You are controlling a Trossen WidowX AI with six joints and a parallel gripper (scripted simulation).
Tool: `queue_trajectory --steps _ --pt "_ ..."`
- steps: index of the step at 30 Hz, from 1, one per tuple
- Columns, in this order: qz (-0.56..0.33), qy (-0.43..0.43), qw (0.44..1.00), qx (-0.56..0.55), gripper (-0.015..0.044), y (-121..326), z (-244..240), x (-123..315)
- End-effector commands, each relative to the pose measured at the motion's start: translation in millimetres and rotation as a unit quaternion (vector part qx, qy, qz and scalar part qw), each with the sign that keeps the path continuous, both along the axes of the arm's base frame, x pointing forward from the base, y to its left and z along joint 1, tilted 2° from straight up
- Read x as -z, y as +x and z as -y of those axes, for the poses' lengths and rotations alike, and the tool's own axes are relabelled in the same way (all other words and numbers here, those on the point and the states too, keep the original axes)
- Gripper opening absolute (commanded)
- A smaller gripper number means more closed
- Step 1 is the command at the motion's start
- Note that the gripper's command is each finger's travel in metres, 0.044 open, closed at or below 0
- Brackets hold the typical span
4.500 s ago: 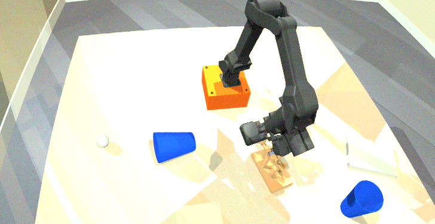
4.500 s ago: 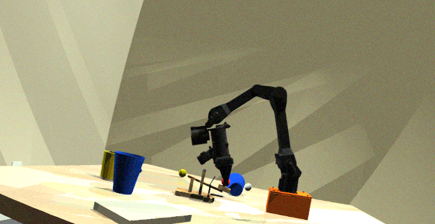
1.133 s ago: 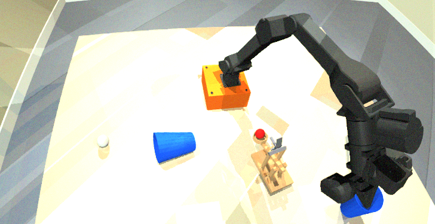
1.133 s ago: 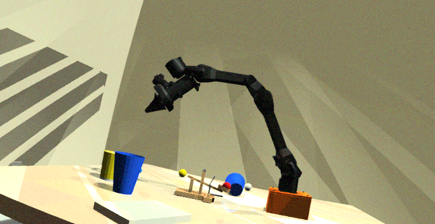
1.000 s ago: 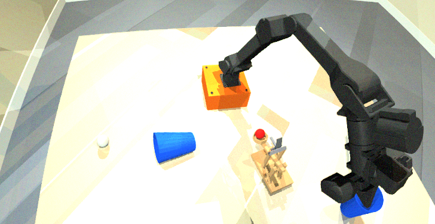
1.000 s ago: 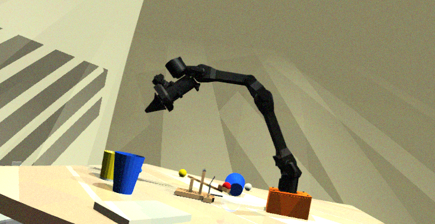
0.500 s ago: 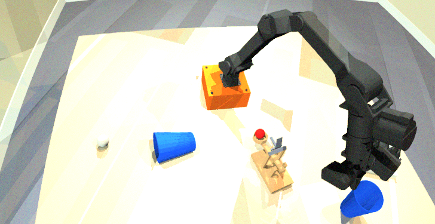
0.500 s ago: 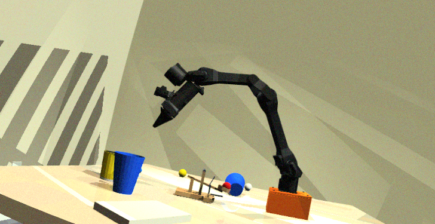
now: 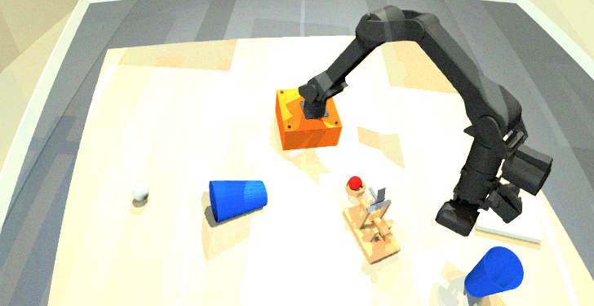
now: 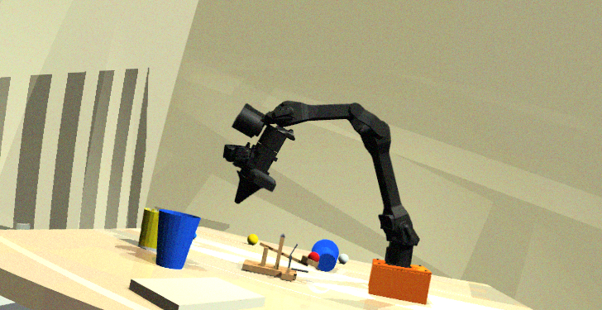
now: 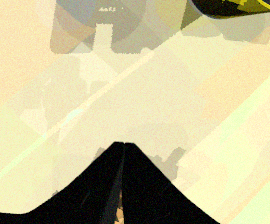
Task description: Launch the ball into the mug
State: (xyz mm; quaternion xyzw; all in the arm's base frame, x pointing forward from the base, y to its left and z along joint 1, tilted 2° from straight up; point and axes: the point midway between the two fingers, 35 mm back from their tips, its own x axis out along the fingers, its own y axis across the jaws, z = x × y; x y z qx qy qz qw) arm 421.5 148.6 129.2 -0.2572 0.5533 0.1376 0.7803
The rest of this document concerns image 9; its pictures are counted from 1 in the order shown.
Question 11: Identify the white ball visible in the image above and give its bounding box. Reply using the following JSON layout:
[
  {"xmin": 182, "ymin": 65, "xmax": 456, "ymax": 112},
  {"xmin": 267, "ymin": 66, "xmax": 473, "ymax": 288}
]
[{"xmin": 132, "ymin": 184, "xmax": 149, "ymax": 201}]

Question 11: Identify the red ball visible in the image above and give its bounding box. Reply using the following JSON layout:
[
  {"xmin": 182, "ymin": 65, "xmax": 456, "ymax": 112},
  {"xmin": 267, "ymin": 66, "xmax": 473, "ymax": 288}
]
[{"xmin": 348, "ymin": 175, "xmax": 362, "ymax": 189}]

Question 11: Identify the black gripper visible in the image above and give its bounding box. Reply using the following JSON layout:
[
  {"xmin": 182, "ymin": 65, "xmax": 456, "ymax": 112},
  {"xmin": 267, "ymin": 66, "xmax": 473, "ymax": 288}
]
[{"xmin": 435, "ymin": 159, "xmax": 498, "ymax": 237}]

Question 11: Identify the blue plastic cup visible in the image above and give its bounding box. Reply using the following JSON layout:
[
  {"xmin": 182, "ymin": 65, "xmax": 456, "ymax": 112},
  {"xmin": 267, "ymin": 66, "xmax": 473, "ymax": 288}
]
[
  {"xmin": 464, "ymin": 246, "xmax": 524, "ymax": 297},
  {"xmin": 208, "ymin": 180, "xmax": 268, "ymax": 223}
]

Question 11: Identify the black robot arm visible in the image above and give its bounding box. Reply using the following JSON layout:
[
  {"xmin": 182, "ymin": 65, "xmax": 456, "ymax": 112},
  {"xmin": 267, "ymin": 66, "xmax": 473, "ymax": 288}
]
[{"xmin": 298, "ymin": 5, "xmax": 553, "ymax": 224}]

